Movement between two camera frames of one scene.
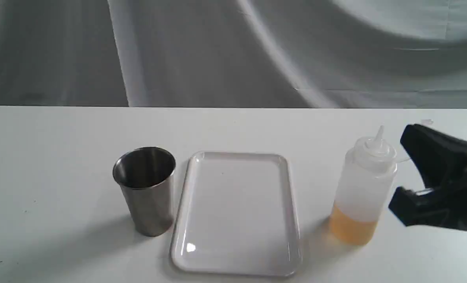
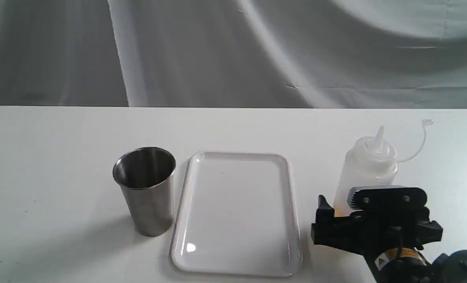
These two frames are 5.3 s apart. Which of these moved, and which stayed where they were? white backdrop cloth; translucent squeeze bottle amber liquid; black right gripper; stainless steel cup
Moved: black right gripper
Stayed: stainless steel cup; translucent squeeze bottle amber liquid; white backdrop cloth
